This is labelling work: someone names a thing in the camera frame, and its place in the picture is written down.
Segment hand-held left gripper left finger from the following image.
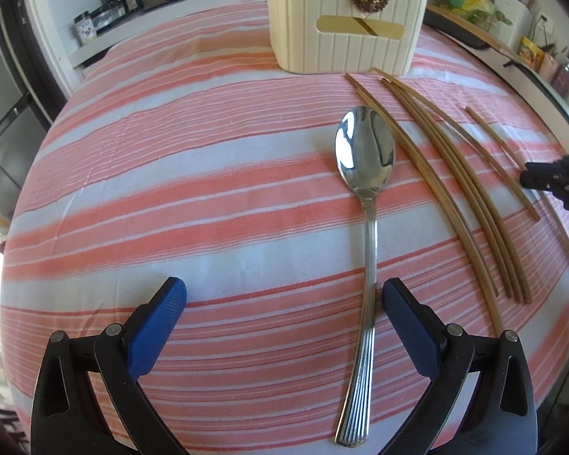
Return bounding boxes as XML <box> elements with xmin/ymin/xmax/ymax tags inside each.
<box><xmin>31</xmin><ymin>276</ymin><xmax>188</xmax><ymax>455</ymax></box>

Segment black-lidded jar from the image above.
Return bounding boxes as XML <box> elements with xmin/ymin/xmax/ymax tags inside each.
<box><xmin>73</xmin><ymin>11</ymin><xmax>98</xmax><ymax>47</ymax></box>

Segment cream ribbed utensil holder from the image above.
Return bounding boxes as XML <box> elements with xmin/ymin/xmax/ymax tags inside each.
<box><xmin>264</xmin><ymin>0</ymin><xmax>430</xmax><ymax>77</ymax></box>

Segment pink jars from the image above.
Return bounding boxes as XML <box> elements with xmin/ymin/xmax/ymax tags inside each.
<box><xmin>541</xmin><ymin>52</ymin><xmax>569</xmax><ymax>96</ymax></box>

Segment steel spoon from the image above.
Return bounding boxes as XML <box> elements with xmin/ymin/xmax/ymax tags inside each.
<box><xmin>334</xmin><ymin>105</ymin><xmax>396</xmax><ymax>447</ymax></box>

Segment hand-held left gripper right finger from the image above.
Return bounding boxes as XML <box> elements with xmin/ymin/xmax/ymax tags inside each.
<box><xmin>382</xmin><ymin>277</ymin><xmax>539</xmax><ymax>455</ymax></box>

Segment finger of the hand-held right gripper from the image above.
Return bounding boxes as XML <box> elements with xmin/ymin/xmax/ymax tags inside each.
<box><xmin>520</xmin><ymin>173</ymin><xmax>569</xmax><ymax>197</ymax></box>
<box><xmin>525</xmin><ymin>154</ymin><xmax>569</xmax><ymax>177</ymax></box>

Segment pink striped tablecloth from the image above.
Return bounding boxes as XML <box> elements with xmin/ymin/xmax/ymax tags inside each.
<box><xmin>0</xmin><ymin>0</ymin><xmax>569</xmax><ymax>455</ymax></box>

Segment white knife block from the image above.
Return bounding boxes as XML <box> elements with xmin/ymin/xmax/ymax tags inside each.
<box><xmin>493</xmin><ymin>0</ymin><xmax>534</xmax><ymax>48</ymax></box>

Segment clear plastic bag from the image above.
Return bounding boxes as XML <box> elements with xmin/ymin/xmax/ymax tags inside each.
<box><xmin>443</xmin><ymin>0</ymin><xmax>514</xmax><ymax>29</ymax></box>

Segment black oblong object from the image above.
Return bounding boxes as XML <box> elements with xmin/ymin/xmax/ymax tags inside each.
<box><xmin>423</xmin><ymin>9</ymin><xmax>494</xmax><ymax>51</ymax></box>

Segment wooden cutting board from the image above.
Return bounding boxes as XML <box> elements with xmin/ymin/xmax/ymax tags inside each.
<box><xmin>427</xmin><ymin>5</ymin><xmax>509</xmax><ymax>51</ymax></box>

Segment grey refrigerator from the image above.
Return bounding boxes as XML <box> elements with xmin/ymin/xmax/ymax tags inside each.
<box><xmin>0</xmin><ymin>24</ymin><xmax>53</xmax><ymax>209</ymax></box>

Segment yellow packet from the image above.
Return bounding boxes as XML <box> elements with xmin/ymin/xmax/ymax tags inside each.
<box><xmin>518</xmin><ymin>37</ymin><xmax>546</xmax><ymax>70</ymax></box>

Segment spice jars and bottles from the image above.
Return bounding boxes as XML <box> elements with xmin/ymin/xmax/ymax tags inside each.
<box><xmin>92</xmin><ymin>0</ymin><xmax>126</xmax><ymax>30</ymax></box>

